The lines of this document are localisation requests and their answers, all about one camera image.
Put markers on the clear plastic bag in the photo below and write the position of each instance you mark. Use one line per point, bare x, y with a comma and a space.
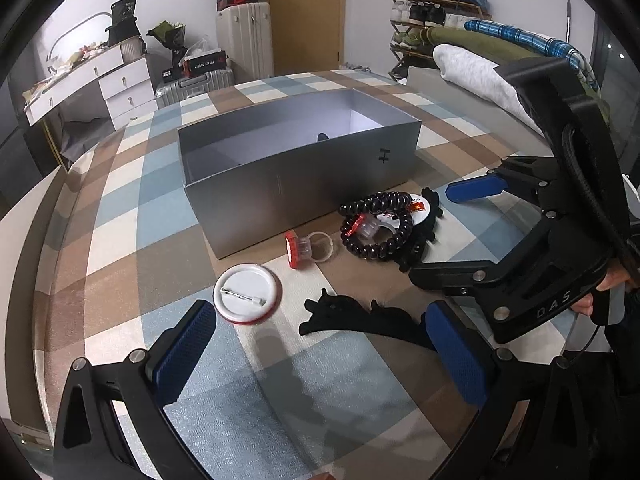
197, 49

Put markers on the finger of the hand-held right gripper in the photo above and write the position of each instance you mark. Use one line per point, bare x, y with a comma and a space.
475, 189
450, 276

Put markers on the checkered bed cover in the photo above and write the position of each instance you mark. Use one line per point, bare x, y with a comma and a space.
175, 210

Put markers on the person's right hand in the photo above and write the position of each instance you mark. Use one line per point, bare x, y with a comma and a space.
611, 280

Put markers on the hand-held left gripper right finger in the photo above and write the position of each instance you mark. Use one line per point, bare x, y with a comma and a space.
460, 360

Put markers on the black cutout piece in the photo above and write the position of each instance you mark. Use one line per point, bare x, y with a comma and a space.
345, 317

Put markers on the blue plaid blanket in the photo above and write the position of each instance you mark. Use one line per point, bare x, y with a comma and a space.
525, 37

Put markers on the dark grey cloth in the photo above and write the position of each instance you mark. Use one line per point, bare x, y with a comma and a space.
85, 135

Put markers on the oval mirror frame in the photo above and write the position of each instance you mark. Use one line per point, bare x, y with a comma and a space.
75, 27

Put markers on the small black box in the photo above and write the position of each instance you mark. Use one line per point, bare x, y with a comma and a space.
172, 76

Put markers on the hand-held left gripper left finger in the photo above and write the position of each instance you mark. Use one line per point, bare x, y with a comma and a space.
185, 355

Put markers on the white folded blanket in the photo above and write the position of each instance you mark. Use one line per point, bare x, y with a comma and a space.
475, 80

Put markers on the yellow wooden stick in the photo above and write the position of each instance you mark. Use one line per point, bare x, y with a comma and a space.
54, 145

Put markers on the silver suitcase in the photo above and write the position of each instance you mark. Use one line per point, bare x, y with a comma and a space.
200, 87

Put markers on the black box with red print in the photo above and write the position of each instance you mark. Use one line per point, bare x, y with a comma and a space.
205, 64

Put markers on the white printed pin badge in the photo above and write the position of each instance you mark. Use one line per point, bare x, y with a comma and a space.
420, 215

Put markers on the white ribbed container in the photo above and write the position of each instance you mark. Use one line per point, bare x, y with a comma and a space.
132, 46

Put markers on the grey cardboard box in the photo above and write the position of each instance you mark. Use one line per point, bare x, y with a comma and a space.
300, 185

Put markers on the pile of desk clutter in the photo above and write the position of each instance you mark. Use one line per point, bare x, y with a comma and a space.
65, 62

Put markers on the dark green bouquet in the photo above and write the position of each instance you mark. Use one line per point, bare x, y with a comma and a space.
167, 35

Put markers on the red-rimmed pin badge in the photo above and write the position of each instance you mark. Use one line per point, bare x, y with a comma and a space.
235, 305

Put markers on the wooden shoe rack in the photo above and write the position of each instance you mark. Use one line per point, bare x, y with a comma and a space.
400, 55

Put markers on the white desk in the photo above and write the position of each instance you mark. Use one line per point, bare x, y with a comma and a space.
75, 85

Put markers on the wooden door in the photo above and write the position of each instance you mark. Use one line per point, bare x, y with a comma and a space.
305, 15

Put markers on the white upright suitcase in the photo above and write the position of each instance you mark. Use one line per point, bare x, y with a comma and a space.
245, 40

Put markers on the white drawer cabinet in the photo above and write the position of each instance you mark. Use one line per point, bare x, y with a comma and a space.
127, 90

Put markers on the black gift box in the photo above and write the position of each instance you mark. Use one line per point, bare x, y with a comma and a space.
124, 20

